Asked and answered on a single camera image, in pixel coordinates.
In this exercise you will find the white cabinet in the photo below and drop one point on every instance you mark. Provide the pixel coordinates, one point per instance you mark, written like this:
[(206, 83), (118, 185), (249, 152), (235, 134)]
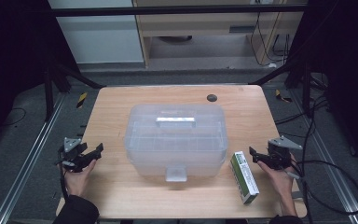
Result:
[(99, 40)]

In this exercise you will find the green white medicine box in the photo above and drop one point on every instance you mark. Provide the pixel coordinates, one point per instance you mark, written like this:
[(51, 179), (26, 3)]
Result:
[(245, 177)]

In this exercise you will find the person's right hand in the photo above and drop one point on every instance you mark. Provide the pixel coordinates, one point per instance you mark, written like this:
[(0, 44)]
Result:
[(279, 180)]

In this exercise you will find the yellow black tape strip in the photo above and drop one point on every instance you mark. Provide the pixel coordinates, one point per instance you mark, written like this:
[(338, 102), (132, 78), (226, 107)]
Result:
[(282, 97), (81, 100)]

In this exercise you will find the black metal stand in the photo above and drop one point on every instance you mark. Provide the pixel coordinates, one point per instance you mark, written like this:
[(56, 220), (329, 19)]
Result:
[(307, 93), (49, 99)]

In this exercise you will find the grey tape piece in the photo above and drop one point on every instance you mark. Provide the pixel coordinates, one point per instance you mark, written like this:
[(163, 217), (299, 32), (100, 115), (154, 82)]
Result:
[(297, 195)]

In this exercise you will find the wooden shelf unit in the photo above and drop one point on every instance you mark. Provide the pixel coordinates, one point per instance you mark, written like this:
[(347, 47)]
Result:
[(199, 23)]

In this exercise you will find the person's left hand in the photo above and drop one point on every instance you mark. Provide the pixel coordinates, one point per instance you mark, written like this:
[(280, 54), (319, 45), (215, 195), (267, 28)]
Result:
[(77, 180)]

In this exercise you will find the clear plastic storage box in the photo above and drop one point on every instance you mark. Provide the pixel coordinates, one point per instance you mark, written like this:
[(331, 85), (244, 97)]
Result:
[(175, 146)]

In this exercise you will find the black metal crossbar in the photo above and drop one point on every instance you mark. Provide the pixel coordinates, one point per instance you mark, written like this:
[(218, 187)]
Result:
[(167, 11)]

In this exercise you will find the dark curtain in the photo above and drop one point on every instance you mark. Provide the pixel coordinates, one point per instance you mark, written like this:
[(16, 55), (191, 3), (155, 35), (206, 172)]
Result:
[(12, 62), (348, 62)]

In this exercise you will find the metal floor rail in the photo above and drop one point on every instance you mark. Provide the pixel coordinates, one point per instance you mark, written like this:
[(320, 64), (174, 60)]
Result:
[(340, 186), (30, 161)]

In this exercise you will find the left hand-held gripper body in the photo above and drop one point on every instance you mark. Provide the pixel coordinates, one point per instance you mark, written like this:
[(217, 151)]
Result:
[(71, 144)]

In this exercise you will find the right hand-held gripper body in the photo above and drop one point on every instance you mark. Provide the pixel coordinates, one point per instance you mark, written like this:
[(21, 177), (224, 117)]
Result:
[(279, 152)]

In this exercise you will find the dark round table grommet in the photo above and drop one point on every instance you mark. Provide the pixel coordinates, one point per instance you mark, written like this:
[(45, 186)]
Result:
[(211, 98)]

